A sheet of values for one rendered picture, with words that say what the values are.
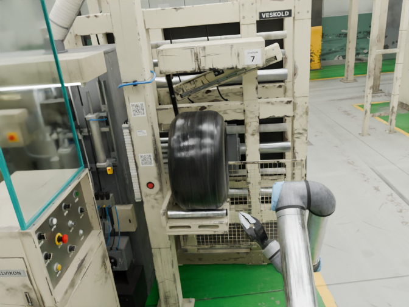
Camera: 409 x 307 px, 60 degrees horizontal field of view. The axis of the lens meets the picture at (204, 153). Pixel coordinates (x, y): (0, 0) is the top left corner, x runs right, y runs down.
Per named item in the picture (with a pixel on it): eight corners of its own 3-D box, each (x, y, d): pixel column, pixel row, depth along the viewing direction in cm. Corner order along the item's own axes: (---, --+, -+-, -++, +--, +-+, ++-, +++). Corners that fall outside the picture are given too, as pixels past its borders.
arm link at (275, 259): (285, 279, 175) (286, 279, 165) (266, 259, 178) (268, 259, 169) (298, 265, 176) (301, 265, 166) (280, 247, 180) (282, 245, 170)
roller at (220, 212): (166, 208, 203) (167, 213, 206) (165, 214, 200) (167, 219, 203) (227, 206, 199) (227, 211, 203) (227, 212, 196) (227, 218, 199)
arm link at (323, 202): (336, 172, 141) (316, 256, 189) (305, 174, 142) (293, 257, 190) (344, 195, 133) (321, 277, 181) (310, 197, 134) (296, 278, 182)
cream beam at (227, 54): (159, 75, 204) (155, 49, 198) (167, 67, 227) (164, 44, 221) (265, 67, 197) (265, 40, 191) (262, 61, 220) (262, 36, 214)
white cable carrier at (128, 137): (136, 201, 209) (121, 125, 191) (137, 197, 214) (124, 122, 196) (142, 201, 209) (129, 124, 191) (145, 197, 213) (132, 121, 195)
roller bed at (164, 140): (157, 179, 246) (151, 139, 234) (161, 170, 259) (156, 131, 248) (185, 178, 244) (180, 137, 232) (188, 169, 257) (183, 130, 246)
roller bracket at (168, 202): (161, 227, 200) (159, 212, 196) (173, 192, 236) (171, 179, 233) (167, 226, 200) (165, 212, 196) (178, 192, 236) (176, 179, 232)
